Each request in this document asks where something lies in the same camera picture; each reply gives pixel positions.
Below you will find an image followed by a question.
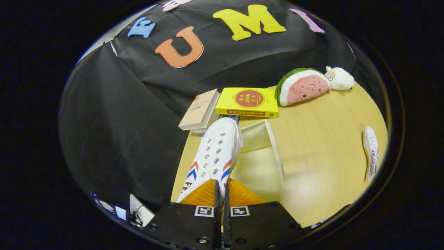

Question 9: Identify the white plush toy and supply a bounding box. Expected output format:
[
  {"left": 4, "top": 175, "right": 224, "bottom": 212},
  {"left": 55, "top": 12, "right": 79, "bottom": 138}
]
[{"left": 325, "top": 66, "right": 355, "bottom": 91}]

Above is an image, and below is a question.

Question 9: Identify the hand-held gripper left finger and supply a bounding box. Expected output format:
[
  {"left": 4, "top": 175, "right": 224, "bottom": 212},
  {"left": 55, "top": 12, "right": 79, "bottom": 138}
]
[{"left": 140, "top": 179, "right": 222, "bottom": 250}]

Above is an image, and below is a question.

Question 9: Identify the beige storage box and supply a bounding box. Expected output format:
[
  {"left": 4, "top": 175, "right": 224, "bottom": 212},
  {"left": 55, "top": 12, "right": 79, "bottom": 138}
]
[{"left": 229, "top": 119, "right": 285, "bottom": 205}]

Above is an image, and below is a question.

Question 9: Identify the watermelon slice plush toy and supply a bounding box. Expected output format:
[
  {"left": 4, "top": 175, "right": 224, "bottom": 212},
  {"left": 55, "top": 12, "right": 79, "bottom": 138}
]
[{"left": 275, "top": 68, "right": 331, "bottom": 107}]

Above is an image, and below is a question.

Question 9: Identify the beige book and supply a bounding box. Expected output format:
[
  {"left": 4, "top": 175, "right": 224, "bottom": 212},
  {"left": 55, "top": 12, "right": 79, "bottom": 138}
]
[{"left": 178, "top": 89, "right": 221, "bottom": 131}]

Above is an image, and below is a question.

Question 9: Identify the white canvas shoe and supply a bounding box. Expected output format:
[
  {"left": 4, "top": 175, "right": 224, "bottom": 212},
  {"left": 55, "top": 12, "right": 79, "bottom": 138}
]
[
  {"left": 362, "top": 126, "right": 379, "bottom": 182},
  {"left": 176, "top": 117, "right": 243, "bottom": 203}
]

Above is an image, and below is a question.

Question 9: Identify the yellow book with red circle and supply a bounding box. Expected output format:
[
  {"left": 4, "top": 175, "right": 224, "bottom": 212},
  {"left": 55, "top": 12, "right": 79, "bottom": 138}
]
[{"left": 215, "top": 87, "right": 279, "bottom": 118}]

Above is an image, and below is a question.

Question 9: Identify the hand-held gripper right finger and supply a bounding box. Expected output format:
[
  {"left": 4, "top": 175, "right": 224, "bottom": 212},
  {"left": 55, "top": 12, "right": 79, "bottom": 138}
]
[{"left": 222, "top": 178, "right": 302, "bottom": 250}]

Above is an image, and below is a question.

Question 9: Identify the white paper sheet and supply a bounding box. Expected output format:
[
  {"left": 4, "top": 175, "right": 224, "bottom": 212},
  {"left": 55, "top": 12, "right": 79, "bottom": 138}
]
[{"left": 129, "top": 194, "right": 155, "bottom": 227}]

